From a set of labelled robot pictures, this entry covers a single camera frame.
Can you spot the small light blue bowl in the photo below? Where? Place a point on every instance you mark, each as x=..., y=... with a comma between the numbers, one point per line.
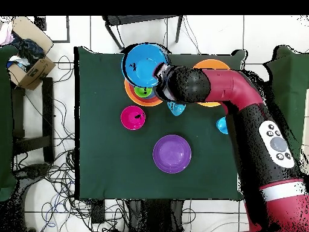
x=175, y=109

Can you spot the red-orange bowl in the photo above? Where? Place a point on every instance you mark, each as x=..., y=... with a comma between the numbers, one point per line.
x=145, y=101

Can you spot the green cup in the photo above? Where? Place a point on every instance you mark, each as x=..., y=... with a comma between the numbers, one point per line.
x=142, y=92

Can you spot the large blue bowl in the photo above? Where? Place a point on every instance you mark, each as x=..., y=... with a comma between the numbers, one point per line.
x=140, y=63

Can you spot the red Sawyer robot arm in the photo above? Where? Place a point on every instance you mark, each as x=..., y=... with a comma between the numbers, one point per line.
x=265, y=154

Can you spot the pink bowl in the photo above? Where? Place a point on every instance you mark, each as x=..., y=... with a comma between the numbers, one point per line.
x=133, y=117

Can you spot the large orange bowl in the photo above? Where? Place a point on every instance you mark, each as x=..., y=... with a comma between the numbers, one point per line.
x=145, y=105
x=212, y=63

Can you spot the purple bowl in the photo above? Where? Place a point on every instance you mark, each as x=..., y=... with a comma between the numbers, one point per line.
x=172, y=153

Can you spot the dark green tablecloth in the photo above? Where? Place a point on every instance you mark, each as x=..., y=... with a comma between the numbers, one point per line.
x=106, y=159

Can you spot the blue cup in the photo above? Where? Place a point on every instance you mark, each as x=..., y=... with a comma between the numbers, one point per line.
x=222, y=125

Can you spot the black bench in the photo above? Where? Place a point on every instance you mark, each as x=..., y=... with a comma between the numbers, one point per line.
x=47, y=121

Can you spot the black metal stand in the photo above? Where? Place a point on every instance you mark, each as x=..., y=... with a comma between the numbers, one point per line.
x=140, y=19

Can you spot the cardboard box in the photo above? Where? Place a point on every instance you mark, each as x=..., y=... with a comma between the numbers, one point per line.
x=36, y=72

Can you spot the green cloth covered table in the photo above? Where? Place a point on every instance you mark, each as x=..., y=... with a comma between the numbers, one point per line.
x=289, y=82
x=5, y=145

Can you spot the beige board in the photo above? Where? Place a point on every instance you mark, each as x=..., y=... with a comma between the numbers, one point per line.
x=305, y=121

